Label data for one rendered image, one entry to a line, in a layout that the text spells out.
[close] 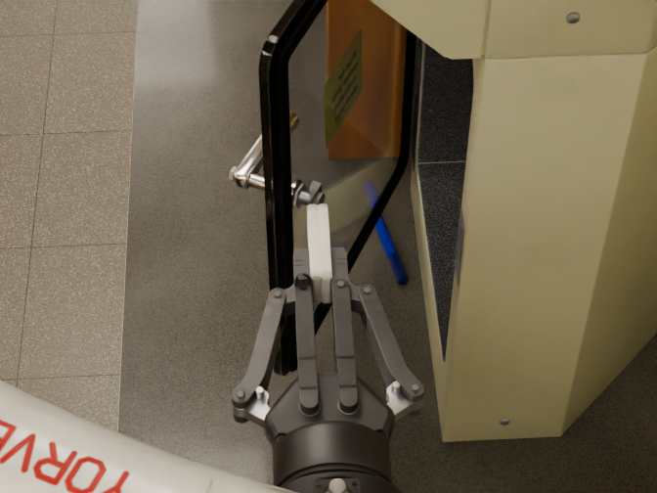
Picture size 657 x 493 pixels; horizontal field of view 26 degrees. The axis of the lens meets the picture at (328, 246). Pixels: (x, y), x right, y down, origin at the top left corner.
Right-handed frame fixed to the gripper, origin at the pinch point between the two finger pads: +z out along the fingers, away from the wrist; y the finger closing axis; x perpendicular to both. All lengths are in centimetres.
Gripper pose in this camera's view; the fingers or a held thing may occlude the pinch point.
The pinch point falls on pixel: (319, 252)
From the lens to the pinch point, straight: 102.1
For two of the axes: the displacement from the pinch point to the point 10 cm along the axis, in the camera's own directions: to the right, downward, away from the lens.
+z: -0.5, -7.6, 6.5
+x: -0.1, 6.5, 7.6
